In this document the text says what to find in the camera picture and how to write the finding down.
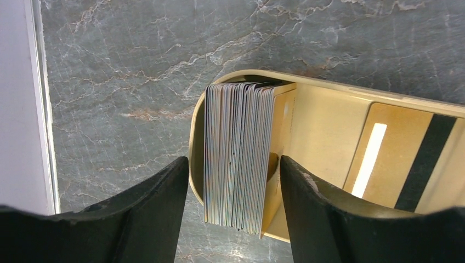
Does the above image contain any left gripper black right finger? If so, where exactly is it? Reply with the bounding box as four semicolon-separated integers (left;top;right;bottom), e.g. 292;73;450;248
280;156;464;262

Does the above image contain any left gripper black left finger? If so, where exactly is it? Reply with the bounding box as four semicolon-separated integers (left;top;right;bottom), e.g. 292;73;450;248
1;156;189;262

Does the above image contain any gold card in tray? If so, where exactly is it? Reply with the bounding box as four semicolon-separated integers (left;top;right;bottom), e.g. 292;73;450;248
343;102;464;214

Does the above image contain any grey card stack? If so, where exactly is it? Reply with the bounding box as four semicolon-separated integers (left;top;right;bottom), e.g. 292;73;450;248
203;81;297;236

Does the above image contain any aluminium frame rail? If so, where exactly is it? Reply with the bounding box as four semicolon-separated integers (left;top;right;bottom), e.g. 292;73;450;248
24;0;61;214

